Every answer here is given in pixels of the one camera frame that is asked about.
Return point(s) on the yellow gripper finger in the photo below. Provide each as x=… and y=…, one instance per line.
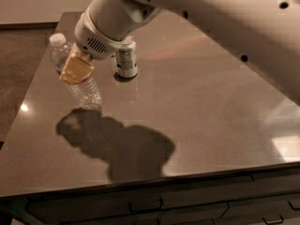
x=78, y=66

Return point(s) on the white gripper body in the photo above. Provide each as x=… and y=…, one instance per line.
x=92, y=40

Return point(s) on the clear plastic water bottle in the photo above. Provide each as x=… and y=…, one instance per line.
x=86, y=92

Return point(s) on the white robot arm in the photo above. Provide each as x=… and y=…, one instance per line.
x=263, y=34

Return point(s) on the white green soda can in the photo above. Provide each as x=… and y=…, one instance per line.
x=126, y=59

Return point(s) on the dark drawer handle left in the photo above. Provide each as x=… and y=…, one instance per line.
x=145, y=205

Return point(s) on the dark drawer handle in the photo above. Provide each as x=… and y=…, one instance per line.
x=145, y=205
x=273, y=220
x=294, y=204

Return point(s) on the dark drawer handle far right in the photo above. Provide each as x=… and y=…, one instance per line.
x=294, y=204

